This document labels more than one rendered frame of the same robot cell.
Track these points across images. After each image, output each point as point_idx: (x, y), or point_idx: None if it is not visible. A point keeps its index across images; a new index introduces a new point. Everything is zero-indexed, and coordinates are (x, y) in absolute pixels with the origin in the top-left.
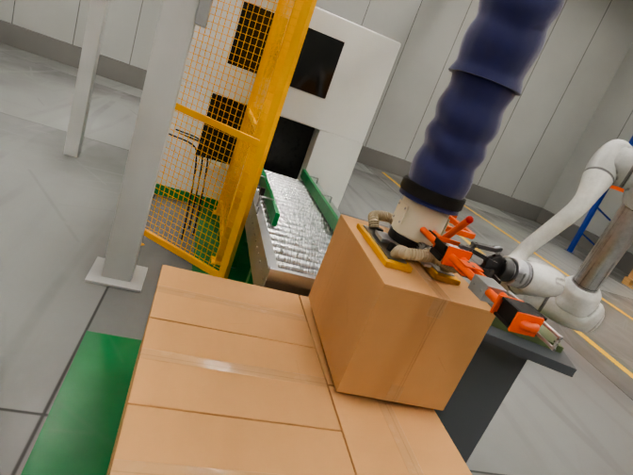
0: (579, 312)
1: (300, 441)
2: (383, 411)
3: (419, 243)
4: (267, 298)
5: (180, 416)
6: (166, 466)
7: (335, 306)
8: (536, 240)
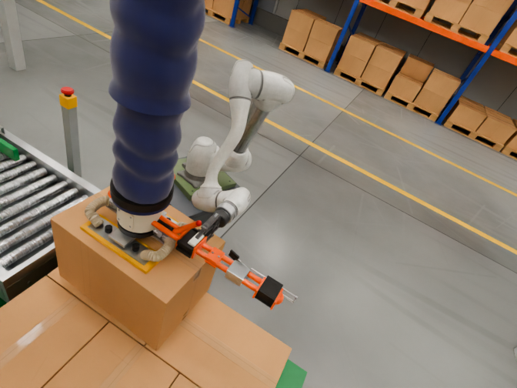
0: (241, 165)
1: None
2: (184, 326)
3: (155, 230)
4: (28, 311)
5: None
6: None
7: (111, 298)
8: (219, 165)
